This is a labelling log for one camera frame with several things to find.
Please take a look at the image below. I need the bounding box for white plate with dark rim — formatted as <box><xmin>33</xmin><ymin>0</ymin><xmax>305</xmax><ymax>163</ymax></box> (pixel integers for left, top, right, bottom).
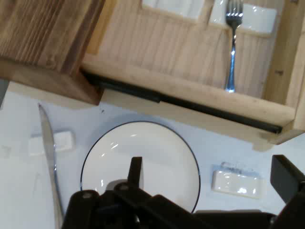
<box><xmin>80</xmin><ymin>121</ymin><xmax>201</xmax><ymax>214</ymax></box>

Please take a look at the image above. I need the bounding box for steel fork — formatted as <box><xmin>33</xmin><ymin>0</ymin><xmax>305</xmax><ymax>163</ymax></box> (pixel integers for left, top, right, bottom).
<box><xmin>224</xmin><ymin>0</ymin><xmax>244</xmax><ymax>93</ymax></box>

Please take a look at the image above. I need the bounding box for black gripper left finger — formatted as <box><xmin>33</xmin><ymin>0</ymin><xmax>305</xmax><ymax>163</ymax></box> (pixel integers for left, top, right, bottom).
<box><xmin>61</xmin><ymin>156</ymin><xmax>208</xmax><ymax>229</ymax></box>

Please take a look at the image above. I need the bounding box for serrated steel table knife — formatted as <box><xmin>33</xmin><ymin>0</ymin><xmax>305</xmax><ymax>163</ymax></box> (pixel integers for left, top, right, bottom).
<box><xmin>38</xmin><ymin>103</ymin><xmax>65</xmax><ymax>229</ymax></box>

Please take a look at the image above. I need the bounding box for dark wooden cabinet block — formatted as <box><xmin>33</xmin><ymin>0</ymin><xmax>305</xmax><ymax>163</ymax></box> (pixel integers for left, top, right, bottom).
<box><xmin>0</xmin><ymin>0</ymin><xmax>107</xmax><ymax>106</ymax></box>

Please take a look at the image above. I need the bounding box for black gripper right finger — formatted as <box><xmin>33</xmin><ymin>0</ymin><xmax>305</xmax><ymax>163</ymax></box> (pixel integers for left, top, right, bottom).
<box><xmin>270</xmin><ymin>155</ymin><xmax>305</xmax><ymax>229</ymax></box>

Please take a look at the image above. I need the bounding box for light wooden drawer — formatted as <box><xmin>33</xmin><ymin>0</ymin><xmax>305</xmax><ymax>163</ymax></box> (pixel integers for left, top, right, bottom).
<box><xmin>81</xmin><ymin>0</ymin><xmax>305</xmax><ymax>151</ymax></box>

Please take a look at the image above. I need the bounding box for white ceramic cutlery rest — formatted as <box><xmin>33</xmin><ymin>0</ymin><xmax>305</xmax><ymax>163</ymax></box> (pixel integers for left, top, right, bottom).
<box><xmin>141</xmin><ymin>0</ymin><xmax>206</xmax><ymax>24</ymax></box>
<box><xmin>29</xmin><ymin>129</ymin><xmax>76</xmax><ymax>157</ymax></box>
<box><xmin>211</xmin><ymin>169</ymin><xmax>265</xmax><ymax>200</ymax></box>
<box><xmin>209</xmin><ymin>0</ymin><xmax>278</xmax><ymax>37</ymax></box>

